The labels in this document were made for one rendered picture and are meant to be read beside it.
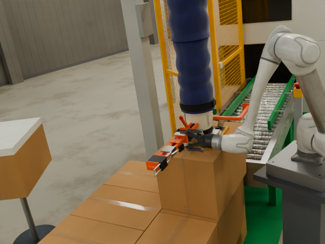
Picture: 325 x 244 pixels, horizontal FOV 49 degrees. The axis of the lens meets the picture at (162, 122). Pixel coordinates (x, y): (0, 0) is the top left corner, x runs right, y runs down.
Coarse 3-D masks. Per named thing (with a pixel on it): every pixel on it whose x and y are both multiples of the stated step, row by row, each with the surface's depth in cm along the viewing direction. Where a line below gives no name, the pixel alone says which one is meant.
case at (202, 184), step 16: (176, 160) 217; (192, 160) 211; (208, 160) 207; (224, 160) 222; (240, 160) 251; (160, 176) 228; (176, 176) 222; (192, 176) 216; (208, 176) 210; (224, 176) 224; (240, 176) 253; (160, 192) 233; (176, 192) 227; (192, 192) 220; (208, 192) 214; (224, 192) 226; (176, 208) 232; (192, 208) 225; (208, 208) 219; (224, 208) 228
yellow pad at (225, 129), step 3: (216, 126) 246; (225, 126) 246; (228, 126) 245; (222, 129) 240; (225, 129) 241; (219, 132) 237; (222, 132) 237; (225, 132) 239; (198, 147) 223; (201, 147) 222
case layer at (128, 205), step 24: (120, 168) 299; (144, 168) 294; (96, 192) 269; (120, 192) 264; (144, 192) 260; (240, 192) 262; (72, 216) 244; (96, 216) 240; (120, 216) 236; (144, 216) 233; (168, 216) 229; (192, 216) 226; (240, 216) 266; (48, 240) 223; (72, 240) 220; (96, 240) 217; (120, 240) 214; (144, 240) 211; (168, 240) 208; (192, 240) 206; (216, 240) 217
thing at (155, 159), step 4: (152, 156) 188; (156, 156) 187; (160, 156) 186; (148, 160) 184; (152, 160) 184; (156, 160) 183; (160, 160) 182; (148, 164) 183; (152, 164) 182; (156, 164) 181; (148, 168) 184
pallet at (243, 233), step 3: (243, 225) 274; (246, 225) 283; (243, 228) 275; (246, 228) 283; (240, 231) 267; (243, 231) 275; (246, 231) 284; (240, 234) 271; (243, 234) 276; (237, 237) 261; (240, 237) 272; (243, 237) 276; (237, 240) 261; (240, 240) 273; (243, 240) 277; (237, 243) 273; (240, 243) 273
